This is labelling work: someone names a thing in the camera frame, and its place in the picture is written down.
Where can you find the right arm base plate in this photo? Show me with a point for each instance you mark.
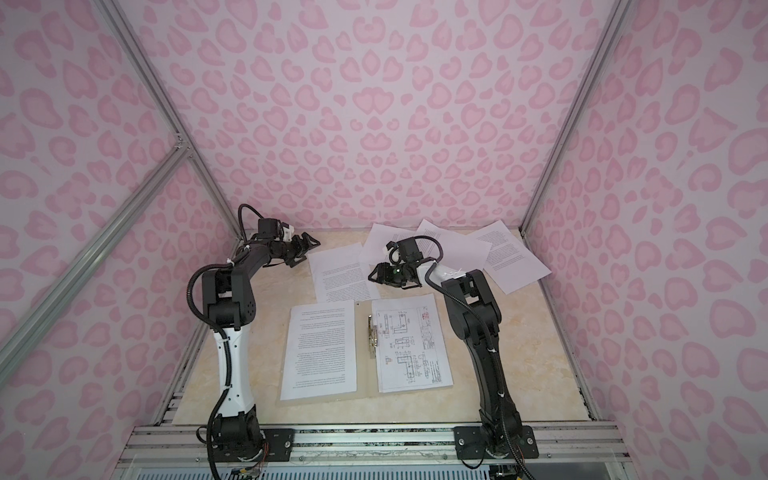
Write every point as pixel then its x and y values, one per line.
pixel 473 443

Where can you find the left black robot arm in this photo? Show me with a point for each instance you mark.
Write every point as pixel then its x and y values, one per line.
pixel 222 297

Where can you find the left corner aluminium post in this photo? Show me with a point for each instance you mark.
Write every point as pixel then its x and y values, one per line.
pixel 129 41

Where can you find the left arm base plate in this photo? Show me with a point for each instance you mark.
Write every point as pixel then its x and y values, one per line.
pixel 278 442

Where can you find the text sheet back overlapping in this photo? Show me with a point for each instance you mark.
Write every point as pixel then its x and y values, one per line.
pixel 460 252

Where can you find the large text sheet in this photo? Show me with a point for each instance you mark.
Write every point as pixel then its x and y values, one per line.
pixel 320 356

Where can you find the beige paper folder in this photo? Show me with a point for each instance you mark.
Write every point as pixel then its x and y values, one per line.
pixel 367 382

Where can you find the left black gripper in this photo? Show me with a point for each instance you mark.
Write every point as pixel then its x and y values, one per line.
pixel 305 242

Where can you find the right corner aluminium post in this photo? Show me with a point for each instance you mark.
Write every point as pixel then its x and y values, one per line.
pixel 620 16

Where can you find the corner aluminium post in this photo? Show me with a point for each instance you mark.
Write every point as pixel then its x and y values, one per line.
pixel 620 16
pixel 129 41

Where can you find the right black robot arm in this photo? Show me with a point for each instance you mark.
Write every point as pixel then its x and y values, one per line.
pixel 475 317

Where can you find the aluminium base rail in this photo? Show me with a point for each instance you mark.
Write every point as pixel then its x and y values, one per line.
pixel 568 450

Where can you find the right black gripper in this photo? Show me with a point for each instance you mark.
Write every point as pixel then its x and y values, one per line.
pixel 385 276

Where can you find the diagonal aluminium frame bar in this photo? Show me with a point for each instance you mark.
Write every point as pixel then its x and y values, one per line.
pixel 39 319

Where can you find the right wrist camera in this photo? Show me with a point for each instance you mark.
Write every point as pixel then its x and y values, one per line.
pixel 393 252

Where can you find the diagram sheet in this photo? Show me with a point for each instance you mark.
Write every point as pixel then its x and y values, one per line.
pixel 410 350

